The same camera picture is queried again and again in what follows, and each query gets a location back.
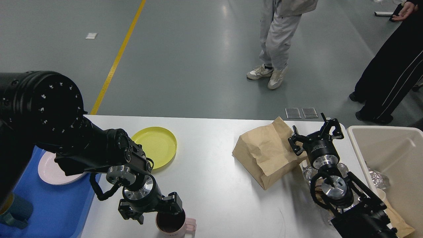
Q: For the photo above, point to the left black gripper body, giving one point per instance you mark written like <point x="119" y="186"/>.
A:
<point x="146" y="199"/>

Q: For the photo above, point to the beige plastic bin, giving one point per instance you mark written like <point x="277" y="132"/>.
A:
<point x="396" y="152"/>

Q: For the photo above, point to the pink plate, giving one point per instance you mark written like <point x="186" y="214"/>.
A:
<point x="50" y="172"/>

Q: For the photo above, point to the pink mug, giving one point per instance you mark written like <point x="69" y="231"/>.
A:
<point x="175" y="226"/>

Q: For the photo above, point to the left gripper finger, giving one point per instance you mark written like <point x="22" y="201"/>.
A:
<point x="127" y="212"/>
<point x="171" y="204"/>

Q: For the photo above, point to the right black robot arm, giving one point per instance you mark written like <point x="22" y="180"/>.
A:
<point x="357" y="212"/>

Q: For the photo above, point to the yellow plate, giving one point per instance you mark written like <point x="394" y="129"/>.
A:
<point x="158" y="143"/>

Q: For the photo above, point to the foil in bin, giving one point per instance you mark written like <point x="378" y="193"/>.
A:
<point x="375" y="179"/>

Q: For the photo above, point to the dark green mug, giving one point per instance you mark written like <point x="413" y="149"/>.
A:
<point x="16" y="211"/>

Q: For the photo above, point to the person in light grey trousers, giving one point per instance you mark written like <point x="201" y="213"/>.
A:
<point x="278" y="24"/>

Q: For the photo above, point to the left metal floor plate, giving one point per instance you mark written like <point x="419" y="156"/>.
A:
<point x="293" y="113"/>

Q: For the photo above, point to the blue plastic tray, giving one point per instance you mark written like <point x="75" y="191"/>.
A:
<point x="59" y="211"/>

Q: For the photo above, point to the person in black trousers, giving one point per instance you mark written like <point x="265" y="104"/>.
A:
<point x="394" y="70"/>

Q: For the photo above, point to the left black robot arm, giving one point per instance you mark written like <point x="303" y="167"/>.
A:
<point x="45" y="109"/>

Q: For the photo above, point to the brown paper in bin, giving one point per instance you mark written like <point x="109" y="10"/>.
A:
<point x="395" y="219"/>

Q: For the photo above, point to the brown paper bag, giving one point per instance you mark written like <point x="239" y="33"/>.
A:
<point x="266" y="153"/>

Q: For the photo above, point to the metal floor plate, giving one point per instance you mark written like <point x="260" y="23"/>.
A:
<point x="293" y="113"/>
<point x="309" y="112"/>

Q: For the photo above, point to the right metal floor plate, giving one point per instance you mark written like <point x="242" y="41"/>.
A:
<point x="309" y="112"/>

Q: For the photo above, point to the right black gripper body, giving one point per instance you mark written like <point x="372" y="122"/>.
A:
<point x="320" y="150"/>

